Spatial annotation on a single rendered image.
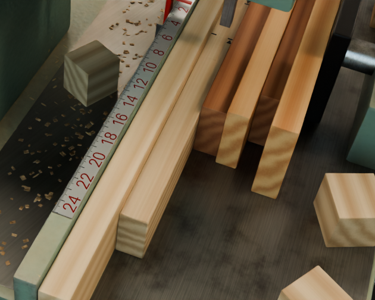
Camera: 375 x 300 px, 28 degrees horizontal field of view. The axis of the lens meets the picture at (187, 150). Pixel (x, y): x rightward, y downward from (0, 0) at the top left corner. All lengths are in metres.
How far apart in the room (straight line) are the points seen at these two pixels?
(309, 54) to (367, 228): 0.14
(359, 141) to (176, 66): 0.15
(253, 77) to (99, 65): 0.21
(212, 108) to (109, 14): 0.34
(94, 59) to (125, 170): 0.26
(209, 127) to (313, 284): 0.15
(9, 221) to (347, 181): 0.28
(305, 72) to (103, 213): 0.19
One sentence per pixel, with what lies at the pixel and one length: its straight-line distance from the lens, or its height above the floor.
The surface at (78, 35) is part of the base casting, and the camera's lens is 0.83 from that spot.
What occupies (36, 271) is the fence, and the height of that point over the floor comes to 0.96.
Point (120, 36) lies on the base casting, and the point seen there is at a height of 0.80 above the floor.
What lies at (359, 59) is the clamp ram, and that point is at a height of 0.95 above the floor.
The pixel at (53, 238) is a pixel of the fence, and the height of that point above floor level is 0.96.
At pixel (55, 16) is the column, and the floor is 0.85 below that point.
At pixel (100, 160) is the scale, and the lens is 0.49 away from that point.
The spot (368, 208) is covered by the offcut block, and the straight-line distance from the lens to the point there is 0.53.
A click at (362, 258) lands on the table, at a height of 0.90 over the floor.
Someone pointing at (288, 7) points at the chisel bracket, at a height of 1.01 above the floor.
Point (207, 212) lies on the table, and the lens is 0.54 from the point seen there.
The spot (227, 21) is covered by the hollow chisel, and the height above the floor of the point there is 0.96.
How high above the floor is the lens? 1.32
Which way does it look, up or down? 46 degrees down
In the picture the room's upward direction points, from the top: 12 degrees clockwise
